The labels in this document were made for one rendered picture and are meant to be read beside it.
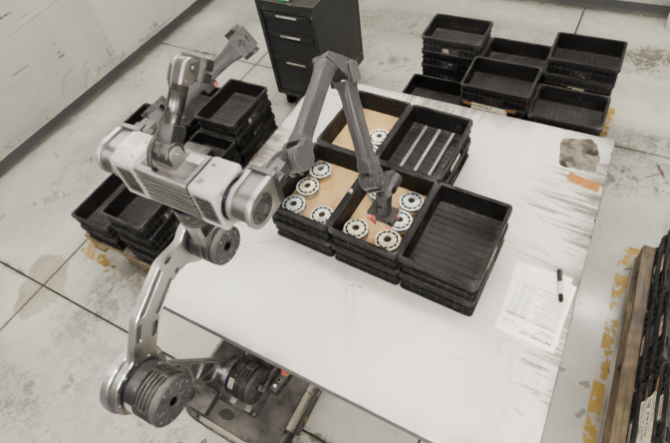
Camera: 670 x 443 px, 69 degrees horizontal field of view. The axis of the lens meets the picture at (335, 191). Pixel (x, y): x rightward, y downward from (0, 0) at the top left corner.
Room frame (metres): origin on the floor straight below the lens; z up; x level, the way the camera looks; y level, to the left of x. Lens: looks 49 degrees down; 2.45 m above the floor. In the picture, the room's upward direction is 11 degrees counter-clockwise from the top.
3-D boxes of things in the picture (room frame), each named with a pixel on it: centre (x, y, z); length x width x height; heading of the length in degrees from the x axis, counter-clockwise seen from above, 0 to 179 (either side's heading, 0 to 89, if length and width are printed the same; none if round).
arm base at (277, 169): (0.97, 0.16, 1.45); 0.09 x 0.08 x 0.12; 54
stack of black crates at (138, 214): (1.86, 1.00, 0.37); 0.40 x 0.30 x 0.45; 144
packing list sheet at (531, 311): (0.78, -0.66, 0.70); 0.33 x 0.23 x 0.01; 144
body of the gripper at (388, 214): (1.08, -0.16, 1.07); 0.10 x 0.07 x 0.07; 51
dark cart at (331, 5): (3.24, -0.07, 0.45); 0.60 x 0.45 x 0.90; 144
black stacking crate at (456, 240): (1.02, -0.41, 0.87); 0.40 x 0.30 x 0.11; 141
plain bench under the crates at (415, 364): (1.33, -0.23, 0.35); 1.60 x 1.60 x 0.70; 54
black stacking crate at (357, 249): (1.21, -0.18, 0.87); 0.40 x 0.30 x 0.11; 141
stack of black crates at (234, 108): (2.51, 0.53, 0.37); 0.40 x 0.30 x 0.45; 144
